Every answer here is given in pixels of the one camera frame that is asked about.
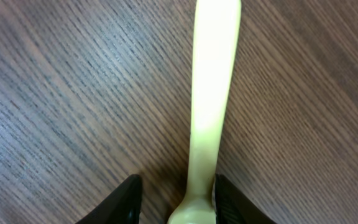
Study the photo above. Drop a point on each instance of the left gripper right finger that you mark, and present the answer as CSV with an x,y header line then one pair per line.
x,y
233,207

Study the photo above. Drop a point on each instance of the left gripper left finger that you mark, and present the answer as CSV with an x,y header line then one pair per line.
x,y
122,206

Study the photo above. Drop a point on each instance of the yellow plastic fork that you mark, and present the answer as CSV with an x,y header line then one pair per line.
x,y
216,32

